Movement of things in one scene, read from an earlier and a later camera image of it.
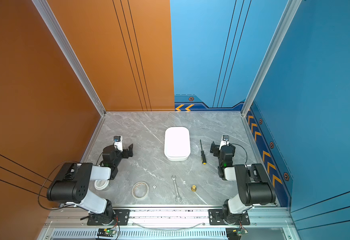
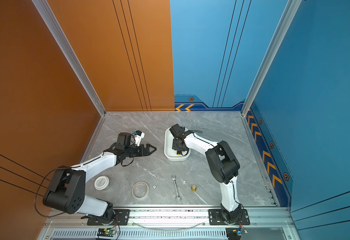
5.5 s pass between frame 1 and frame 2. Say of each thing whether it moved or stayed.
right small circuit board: stayed
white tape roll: stayed
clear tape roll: stayed
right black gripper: moved
